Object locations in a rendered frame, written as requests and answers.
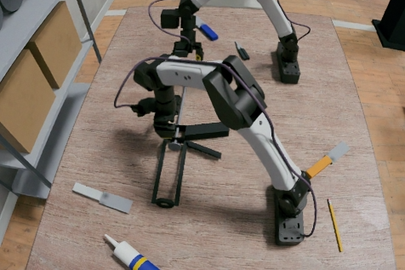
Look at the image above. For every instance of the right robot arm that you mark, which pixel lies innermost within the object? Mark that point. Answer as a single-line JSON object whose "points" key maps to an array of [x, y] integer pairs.
{"points": [[172, 18]]}

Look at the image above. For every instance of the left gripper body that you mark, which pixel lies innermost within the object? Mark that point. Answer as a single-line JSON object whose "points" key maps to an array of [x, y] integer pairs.
{"points": [[166, 112]]}

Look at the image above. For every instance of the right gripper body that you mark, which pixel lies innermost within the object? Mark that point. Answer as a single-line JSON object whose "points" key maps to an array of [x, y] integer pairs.
{"points": [[196, 46]]}

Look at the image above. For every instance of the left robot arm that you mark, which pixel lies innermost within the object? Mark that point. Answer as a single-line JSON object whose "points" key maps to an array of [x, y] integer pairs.
{"points": [[239, 113]]}

